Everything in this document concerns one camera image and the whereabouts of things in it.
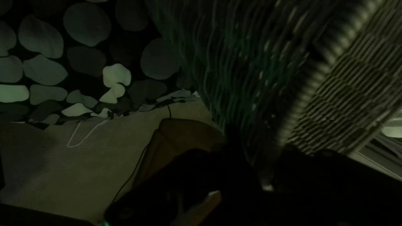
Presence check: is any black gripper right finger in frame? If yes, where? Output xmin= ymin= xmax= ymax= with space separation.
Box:
xmin=267 ymin=143 xmax=402 ymax=226

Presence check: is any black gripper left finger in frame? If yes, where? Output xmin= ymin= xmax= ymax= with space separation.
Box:
xmin=104 ymin=125 xmax=264 ymax=226

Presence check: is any woven wicker basket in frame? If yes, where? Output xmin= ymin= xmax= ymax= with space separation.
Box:
xmin=145 ymin=0 xmax=402 ymax=177

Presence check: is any black duvet with grey spots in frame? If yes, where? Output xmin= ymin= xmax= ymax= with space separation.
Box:
xmin=0 ymin=0 xmax=202 ymax=127

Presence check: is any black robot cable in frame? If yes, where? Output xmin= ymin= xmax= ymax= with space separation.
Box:
xmin=110 ymin=105 xmax=173 ymax=205

